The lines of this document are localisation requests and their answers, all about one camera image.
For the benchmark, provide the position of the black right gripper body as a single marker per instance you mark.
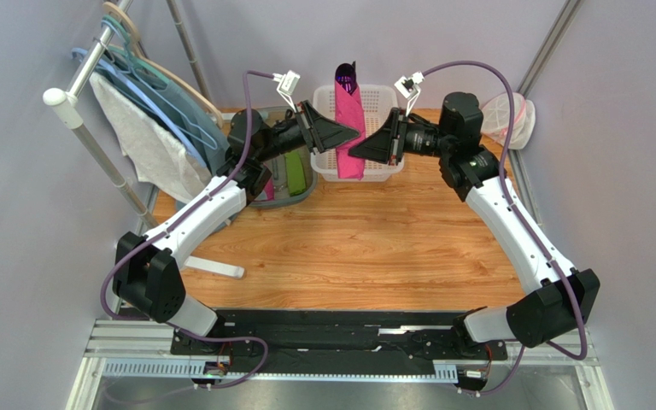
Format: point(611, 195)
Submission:
point(395, 135)

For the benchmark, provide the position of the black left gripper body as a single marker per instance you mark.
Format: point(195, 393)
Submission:
point(304, 130)

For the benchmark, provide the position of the purple metal spoon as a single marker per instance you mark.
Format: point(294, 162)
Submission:
point(342, 78)

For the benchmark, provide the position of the black table knife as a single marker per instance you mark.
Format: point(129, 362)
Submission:
point(352, 74)

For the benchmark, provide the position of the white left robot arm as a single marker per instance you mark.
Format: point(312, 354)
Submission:
point(147, 270)

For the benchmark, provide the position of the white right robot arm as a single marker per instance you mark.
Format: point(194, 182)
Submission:
point(558, 297)

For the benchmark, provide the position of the grey-green plastic tub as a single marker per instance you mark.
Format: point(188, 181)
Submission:
point(269, 159)

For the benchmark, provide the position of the green utensil sleeve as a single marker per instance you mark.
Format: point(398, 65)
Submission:
point(296, 177)

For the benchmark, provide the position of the pink utensil sleeve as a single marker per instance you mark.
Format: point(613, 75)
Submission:
point(268, 192)

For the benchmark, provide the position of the white mesh laundry bag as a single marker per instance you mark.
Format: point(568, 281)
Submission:
point(498, 123)

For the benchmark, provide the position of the blue-grey cloth garment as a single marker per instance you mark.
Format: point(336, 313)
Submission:
point(170, 140)

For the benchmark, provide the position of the white terry towel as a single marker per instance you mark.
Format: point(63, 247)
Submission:
point(158, 156)

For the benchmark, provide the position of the beige wooden hanger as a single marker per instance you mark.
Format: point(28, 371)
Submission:
point(157, 62)

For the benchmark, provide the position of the white clothes rack foot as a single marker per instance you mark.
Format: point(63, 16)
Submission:
point(214, 267)

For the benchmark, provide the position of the teal plastic hanger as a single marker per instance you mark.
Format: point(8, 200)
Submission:
point(137, 62)

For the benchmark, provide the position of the light blue plastic hanger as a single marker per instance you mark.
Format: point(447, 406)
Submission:
point(168, 107)

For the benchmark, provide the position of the silver clothes rack pole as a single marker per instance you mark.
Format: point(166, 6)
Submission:
point(72, 111)

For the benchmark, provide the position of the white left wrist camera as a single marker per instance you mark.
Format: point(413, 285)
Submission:
point(287, 83)

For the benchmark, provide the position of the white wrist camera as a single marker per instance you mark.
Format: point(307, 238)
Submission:
point(409, 88)
point(287, 83)

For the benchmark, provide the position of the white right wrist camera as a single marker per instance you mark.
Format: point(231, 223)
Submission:
point(409, 88)

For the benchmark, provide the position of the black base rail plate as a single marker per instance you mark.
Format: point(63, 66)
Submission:
point(336, 342)

